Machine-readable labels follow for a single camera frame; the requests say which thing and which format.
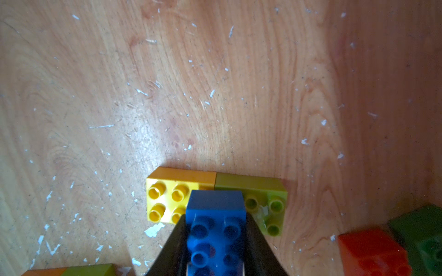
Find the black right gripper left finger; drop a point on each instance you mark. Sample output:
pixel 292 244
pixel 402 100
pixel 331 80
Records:
pixel 172 260

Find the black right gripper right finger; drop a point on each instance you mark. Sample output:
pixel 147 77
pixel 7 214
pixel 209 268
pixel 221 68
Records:
pixel 259 259

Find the blue lego brick back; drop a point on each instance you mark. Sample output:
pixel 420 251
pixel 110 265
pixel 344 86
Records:
pixel 215 220

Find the lime green lego brick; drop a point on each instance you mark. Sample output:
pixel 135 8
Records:
pixel 265 199

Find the small lime lego brick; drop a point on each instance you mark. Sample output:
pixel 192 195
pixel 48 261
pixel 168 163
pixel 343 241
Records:
pixel 93 270

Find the yellow lego brick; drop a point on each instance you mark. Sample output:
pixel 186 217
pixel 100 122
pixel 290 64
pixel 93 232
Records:
pixel 168 191

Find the orange lego brick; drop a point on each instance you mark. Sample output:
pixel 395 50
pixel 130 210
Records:
pixel 45 272

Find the red lego brick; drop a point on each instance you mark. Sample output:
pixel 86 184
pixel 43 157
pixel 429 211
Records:
pixel 372 253

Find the dark green lego brick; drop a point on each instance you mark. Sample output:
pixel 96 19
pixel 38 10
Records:
pixel 420 233

